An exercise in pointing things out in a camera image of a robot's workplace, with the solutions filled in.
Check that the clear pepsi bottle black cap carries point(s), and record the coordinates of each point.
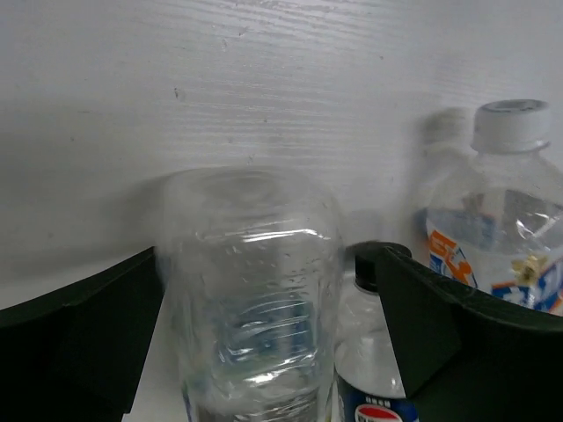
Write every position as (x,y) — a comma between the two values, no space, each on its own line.
(366,375)

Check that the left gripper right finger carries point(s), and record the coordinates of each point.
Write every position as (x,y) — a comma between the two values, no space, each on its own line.
(464,355)

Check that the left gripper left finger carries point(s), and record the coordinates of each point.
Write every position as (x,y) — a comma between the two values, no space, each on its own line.
(77,353)

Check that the clear bottle blue green label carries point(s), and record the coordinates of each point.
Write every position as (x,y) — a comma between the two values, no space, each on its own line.
(251,259)

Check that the clear bottle orange blue label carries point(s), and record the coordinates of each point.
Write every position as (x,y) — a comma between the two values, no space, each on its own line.
(494,221)

